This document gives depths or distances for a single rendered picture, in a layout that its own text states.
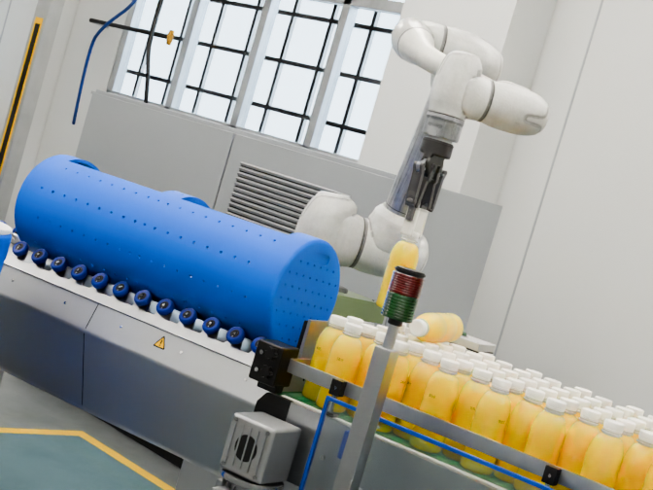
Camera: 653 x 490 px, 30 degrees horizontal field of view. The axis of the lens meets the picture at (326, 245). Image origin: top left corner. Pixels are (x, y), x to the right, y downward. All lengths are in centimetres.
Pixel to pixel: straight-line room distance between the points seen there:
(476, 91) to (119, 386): 114
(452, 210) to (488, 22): 134
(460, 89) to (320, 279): 56
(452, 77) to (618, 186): 276
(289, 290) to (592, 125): 304
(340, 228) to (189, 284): 71
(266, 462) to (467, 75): 100
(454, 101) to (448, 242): 189
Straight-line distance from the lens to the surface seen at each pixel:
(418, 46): 322
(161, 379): 298
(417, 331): 269
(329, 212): 350
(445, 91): 284
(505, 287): 575
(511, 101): 288
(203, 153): 535
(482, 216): 481
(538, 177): 575
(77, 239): 318
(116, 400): 312
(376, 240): 353
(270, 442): 253
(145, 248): 302
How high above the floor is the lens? 141
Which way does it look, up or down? 4 degrees down
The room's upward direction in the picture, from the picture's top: 16 degrees clockwise
